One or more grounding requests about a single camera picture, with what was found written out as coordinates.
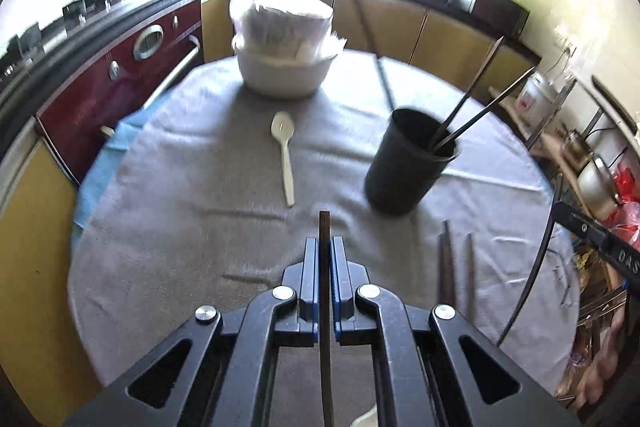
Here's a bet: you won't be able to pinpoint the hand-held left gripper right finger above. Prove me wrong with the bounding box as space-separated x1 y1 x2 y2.
330 237 583 427

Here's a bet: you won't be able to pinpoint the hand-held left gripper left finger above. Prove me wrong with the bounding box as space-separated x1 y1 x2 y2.
64 237 321 427

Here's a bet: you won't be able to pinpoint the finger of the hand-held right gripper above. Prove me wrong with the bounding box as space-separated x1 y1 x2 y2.
551 201 608 245

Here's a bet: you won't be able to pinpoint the dark grey chopstick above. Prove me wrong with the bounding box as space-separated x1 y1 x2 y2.
320 210 335 427
432 67 537 155
496 173 564 348
353 0 398 112
431 36 506 150
437 219 457 308

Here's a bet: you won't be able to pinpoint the black utensil holder cup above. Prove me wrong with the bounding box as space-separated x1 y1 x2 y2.
364 107 460 217

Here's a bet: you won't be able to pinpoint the person's right hand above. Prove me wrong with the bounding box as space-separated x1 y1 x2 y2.
580 319 631 410

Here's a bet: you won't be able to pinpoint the steel pot with lid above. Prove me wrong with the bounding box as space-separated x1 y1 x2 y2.
575 154 626 220

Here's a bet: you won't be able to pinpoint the black eyeglasses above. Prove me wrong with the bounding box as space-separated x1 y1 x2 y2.
547 232 583 310

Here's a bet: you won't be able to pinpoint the red plastic bag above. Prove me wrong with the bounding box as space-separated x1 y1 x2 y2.
607 157 640 248

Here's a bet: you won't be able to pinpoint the small metal kettle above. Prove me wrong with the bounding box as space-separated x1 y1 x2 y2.
560 129 593 160

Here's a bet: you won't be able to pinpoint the grey tablecloth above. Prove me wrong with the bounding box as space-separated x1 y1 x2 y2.
66 48 583 400

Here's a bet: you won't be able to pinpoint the metal storage rack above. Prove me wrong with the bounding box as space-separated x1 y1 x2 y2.
525 74 640 228

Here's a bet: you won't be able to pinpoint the white rice cooker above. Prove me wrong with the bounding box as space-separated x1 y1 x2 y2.
515 72 561 118

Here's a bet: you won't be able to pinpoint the black microwave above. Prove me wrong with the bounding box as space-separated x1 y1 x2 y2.
470 0 532 38

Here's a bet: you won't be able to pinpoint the blue cloth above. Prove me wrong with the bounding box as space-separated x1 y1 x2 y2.
71 109 146 253

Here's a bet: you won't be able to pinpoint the white bowl with wrapped stack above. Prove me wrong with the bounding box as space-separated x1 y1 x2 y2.
229 0 348 62

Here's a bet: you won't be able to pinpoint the dark red built-in oven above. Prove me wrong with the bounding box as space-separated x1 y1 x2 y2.
35 0 203 185

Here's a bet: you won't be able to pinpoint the black gas stove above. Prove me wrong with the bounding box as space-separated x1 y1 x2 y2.
0 0 146 72

